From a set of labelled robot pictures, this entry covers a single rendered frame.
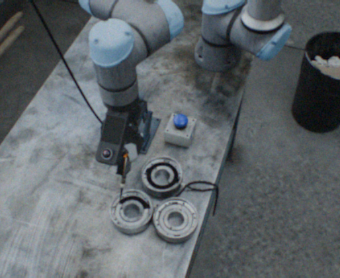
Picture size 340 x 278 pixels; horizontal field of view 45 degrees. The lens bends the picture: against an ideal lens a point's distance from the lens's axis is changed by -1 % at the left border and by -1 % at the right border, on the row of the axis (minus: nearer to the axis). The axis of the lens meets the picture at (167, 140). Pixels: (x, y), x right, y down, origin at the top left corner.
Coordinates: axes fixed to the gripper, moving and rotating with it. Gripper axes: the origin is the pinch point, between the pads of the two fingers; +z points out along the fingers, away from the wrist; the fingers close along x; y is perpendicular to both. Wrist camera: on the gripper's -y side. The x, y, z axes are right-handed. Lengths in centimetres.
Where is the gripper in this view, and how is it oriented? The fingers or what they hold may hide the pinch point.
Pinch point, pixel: (125, 159)
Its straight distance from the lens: 95.7
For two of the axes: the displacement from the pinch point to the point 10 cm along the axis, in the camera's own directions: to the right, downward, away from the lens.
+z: 0.2, 5.9, 8.1
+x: -9.5, -2.5, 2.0
